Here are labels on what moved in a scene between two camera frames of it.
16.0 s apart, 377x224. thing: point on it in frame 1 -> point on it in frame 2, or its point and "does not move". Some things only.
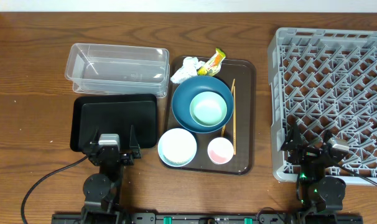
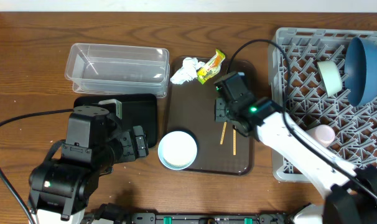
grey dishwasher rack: [333, 81] does not move
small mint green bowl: [208, 109] -> [331, 77]
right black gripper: [305, 153] -> [221, 109]
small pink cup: [220, 150] -> [323, 135]
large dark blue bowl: [185, 91] -> [363, 70]
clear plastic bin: [119, 70] does not move
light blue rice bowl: [177, 147] does not move
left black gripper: [134, 152] -> [127, 139]
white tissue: [189, 69] does not move
